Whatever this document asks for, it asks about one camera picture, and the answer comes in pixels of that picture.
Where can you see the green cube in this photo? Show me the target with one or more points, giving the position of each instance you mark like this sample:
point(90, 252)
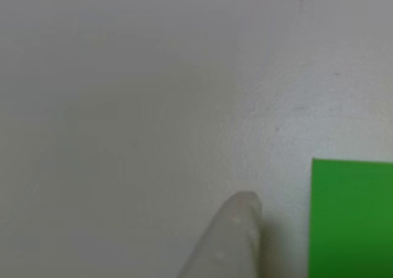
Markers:
point(353, 222)

